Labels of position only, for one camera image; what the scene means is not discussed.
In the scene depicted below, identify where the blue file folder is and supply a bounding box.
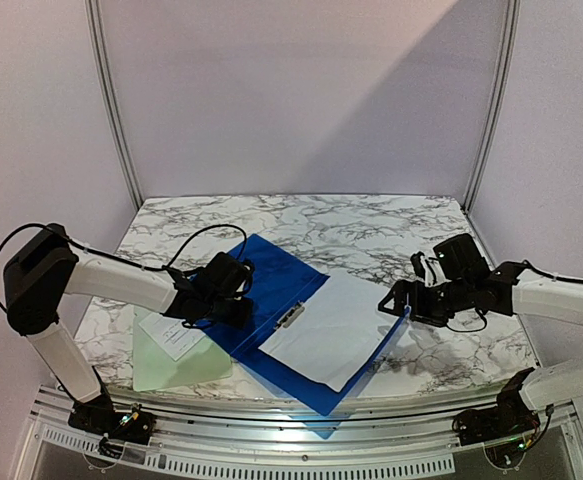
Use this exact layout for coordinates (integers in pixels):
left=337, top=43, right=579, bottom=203
left=206, top=234, right=403, bottom=416

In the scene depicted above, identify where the metal folder clip mechanism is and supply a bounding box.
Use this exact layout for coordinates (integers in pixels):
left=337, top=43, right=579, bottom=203
left=274, top=301, right=305, bottom=330

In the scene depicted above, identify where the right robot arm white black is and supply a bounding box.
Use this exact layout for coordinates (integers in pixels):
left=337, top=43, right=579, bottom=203
left=378, top=234, right=583, bottom=436

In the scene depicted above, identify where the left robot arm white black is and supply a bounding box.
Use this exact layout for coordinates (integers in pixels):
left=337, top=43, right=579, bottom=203
left=0, top=223, right=255, bottom=434

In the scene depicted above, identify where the printed white paper sheet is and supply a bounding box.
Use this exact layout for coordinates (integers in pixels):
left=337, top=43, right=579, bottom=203
left=139, top=313, right=204, bottom=361

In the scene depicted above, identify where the green translucent clipboard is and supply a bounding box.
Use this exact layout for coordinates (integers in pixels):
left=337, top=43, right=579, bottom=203
left=132, top=307, right=232, bottom=392

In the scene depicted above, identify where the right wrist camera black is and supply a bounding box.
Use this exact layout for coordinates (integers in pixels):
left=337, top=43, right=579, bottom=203
left=410, top=251, right=444, bottom=286

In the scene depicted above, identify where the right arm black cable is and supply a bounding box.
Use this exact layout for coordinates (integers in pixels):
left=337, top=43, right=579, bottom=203
left=445, top=259, right=583, bottom=334

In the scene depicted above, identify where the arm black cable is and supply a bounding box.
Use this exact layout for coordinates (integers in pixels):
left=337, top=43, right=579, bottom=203
left=445, top=259, right=583, bottom=334
left=0, top=223, right=252, bottom=316

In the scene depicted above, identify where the aluminium front rail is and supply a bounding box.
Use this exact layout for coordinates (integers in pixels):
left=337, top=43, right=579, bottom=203
left=15, top=387, right=583, bottom=479

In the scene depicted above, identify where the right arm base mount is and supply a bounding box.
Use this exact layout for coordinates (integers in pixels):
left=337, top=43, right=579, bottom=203
left=451, top=368, right=554, bottom=470

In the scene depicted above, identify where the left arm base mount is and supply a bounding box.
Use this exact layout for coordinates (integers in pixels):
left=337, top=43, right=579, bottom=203
left=68, top=373, right=157, bottom=460

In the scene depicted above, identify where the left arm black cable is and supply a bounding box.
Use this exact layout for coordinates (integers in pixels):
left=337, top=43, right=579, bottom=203
left=0, top=223, right=252, bottom=316

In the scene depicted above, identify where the right aluminium corner post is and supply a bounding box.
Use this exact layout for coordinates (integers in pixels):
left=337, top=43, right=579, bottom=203
left=461, top=0, right=521, bottom=215

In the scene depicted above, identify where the aluminium corner post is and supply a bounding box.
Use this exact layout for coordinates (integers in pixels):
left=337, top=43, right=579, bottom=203
left=461, top=0, right=521, bottom=215
left=85, top=0, right=145, bottom=211

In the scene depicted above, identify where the left aluminium corner post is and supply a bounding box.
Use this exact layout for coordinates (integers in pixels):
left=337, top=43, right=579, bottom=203
left=85, top=0, right=145, bottom=211

